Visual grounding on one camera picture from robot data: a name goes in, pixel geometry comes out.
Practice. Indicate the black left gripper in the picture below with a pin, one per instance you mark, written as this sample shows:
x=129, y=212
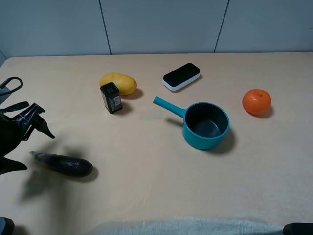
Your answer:
x=17, y=122

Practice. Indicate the yellow mango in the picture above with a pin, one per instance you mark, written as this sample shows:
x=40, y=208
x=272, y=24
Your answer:
x=126, y=84

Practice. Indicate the black robot base left corner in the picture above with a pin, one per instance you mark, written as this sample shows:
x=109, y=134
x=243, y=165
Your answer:
x=6, y=226

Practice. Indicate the black robot base right corner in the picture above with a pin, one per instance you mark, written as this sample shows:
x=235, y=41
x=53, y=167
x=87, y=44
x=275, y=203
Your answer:
x=298, y=229

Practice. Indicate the small black box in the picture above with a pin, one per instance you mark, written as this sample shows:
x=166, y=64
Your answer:
x=111, y=97

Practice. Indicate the orange tangerine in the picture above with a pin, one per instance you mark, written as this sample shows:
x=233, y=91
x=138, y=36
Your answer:
x=256, y=102

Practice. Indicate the purple eggplant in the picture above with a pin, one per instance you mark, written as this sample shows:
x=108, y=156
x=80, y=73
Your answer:
x=69, y=166

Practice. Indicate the black white board eraser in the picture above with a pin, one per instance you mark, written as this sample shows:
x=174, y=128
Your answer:
x=181, y=77

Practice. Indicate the teal saucepan with handle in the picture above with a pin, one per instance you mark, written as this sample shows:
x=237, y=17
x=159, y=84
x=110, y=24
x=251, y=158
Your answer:
x=204, y=124

